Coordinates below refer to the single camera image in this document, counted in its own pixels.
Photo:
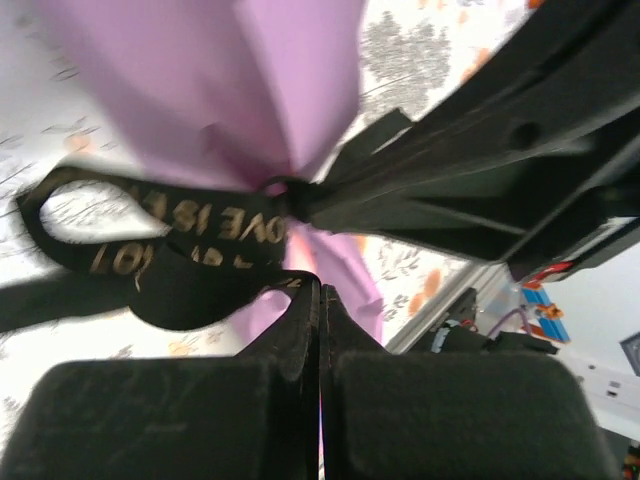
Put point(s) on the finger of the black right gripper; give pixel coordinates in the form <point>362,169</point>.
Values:
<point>450,160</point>
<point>425,225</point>

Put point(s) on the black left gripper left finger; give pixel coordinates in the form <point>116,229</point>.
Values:
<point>150,425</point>

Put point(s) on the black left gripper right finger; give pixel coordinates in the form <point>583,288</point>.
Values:
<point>450,425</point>

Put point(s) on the black ribbon with gold lettering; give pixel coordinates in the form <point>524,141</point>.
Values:
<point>200,280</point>

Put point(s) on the pink and purple wrapping paper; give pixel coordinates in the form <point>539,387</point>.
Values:
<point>225,90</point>

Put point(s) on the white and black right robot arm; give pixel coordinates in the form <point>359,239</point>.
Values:
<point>500,340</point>

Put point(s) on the floral patterned tablecloth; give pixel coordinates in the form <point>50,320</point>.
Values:
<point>410,60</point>

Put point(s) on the white power strip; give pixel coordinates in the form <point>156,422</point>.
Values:
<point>605,387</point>

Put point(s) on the aluminium extrusion frame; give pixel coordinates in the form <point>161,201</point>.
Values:
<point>440,310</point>

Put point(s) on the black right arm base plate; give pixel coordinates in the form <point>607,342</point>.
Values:
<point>460,307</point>

